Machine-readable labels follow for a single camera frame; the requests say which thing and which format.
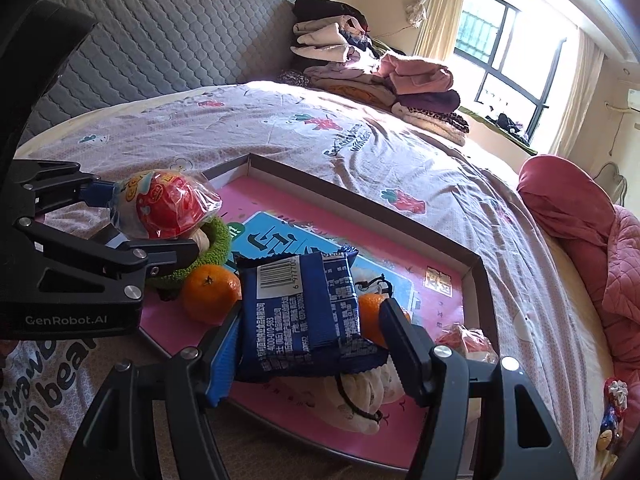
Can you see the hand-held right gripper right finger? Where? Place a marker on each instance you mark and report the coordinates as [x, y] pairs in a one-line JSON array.
[[400, 350]]

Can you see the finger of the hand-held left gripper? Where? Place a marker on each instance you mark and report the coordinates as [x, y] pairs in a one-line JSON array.
[[150, 255], [60, 180]]

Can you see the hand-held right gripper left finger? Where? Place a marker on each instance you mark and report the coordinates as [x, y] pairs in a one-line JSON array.
[[225, 360]]

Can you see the orange tangerine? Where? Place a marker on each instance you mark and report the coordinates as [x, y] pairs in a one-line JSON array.
[[370, 315], [210, 292]]

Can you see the red toy egg packet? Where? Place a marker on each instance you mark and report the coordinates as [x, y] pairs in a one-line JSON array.
[[165, 205]]

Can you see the brown walnut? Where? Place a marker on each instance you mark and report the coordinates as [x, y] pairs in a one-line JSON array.
[[202, 242]]

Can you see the white toy egg packet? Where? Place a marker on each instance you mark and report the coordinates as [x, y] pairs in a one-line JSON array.
[[465, 342]]

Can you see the blue snack packet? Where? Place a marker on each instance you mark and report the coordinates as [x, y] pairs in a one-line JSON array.
[[300, 310]]

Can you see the shallow cardboard box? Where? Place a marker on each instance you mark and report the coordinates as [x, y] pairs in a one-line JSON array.
[[360, 210]]

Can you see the cream bed sheet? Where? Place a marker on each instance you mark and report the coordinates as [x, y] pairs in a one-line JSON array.
[[575, 300]]

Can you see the grey quilted headboard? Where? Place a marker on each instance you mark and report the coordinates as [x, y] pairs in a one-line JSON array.
[[175, 25]]

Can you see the red and blue toy packets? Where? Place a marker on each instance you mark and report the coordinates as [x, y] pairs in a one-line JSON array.
[[612, 415]]

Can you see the pink quilted blanket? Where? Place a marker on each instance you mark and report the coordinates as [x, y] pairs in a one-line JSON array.
[[565, 200]]

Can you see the dark clothes on windowsill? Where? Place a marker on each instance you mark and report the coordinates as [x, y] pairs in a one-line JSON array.
[[510, 127]]

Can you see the pile of folded clothes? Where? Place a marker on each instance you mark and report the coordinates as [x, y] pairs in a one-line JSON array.
[[375, 80]]

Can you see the white curved chair back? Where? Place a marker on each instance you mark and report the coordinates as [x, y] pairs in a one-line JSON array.
[[617, 180]]

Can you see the cream curtain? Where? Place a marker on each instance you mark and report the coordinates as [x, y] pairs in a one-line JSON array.
[[580, 95], [440, 5]]

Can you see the dark framed window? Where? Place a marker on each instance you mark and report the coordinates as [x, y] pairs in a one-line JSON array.
[[520, 60]]

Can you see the white air conditioner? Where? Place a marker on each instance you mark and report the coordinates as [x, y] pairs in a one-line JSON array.
[[634, 99]]

